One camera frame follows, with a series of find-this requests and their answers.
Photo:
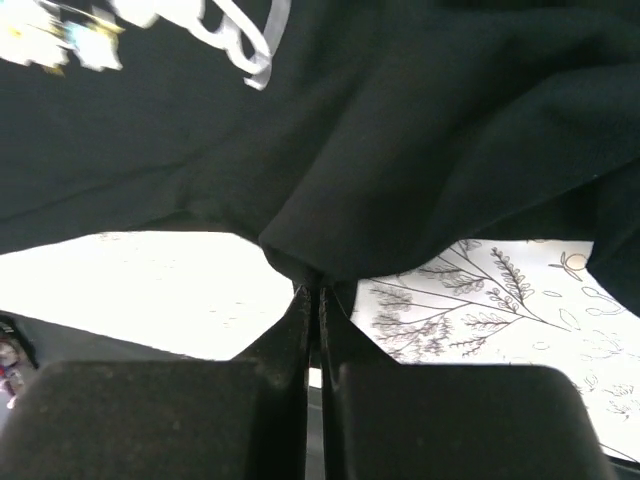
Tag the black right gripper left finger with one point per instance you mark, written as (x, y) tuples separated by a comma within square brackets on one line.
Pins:
[(244, 418)]

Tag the floral patterned table mat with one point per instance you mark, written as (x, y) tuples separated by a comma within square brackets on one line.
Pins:
[(209, 295)]

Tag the black floral print t-shirt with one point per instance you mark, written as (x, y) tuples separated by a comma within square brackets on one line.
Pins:
[(349, 139)]

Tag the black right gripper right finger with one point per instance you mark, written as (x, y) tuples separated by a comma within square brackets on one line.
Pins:
[(386, 420)]

